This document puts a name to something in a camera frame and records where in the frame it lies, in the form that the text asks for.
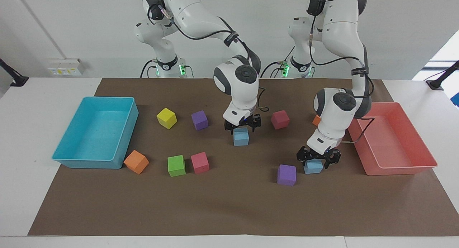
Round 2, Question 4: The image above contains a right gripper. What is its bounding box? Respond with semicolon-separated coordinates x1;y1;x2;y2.
224;113;262;133

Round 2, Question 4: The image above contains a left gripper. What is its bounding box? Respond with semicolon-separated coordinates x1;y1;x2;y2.
296;146;341;170

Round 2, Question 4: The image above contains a light blue foam block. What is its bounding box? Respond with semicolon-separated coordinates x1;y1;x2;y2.
304;159;324;175
233;128;250;147

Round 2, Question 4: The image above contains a purple foam block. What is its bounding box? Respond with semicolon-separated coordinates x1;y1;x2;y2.
277;164;297;186
191;110;209;130

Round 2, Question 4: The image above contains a pink red foam block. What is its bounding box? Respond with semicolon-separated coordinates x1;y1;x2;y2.
190;152;210;174

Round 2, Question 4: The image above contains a salmon red plastic tray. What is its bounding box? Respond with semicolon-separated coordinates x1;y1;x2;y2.
347;101;438;176

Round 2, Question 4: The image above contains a yellow foam block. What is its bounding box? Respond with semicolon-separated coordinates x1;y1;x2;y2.
156;108;178;130

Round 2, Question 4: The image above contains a green foam block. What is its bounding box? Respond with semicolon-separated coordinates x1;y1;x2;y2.
167;155;186;177

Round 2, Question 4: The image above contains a black stand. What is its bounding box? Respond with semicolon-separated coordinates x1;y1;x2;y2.
425;60;459;91
0;58;29;87

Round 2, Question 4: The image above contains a blue plastic tray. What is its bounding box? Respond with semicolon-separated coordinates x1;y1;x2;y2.
52;96;139;169

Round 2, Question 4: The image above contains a white wall socket box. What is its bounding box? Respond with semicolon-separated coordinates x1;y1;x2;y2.
47;58;86;77

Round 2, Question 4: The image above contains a white wall conduit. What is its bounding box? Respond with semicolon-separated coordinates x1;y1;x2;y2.
14;0;68;60

